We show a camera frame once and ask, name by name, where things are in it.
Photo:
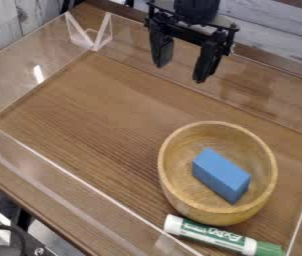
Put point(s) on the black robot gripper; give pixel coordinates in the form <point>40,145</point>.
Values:
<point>192,21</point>

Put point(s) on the blue rectangular block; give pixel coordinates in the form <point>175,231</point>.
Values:
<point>220,175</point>

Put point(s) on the brown wooden bowl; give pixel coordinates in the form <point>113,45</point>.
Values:
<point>194,200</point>

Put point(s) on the green white dry-erase marker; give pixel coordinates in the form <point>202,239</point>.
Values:
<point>212,236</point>

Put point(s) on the clear acrylic tray wall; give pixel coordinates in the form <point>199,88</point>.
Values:
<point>87,109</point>

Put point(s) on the black metal table frame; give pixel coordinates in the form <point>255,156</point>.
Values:
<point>21,221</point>

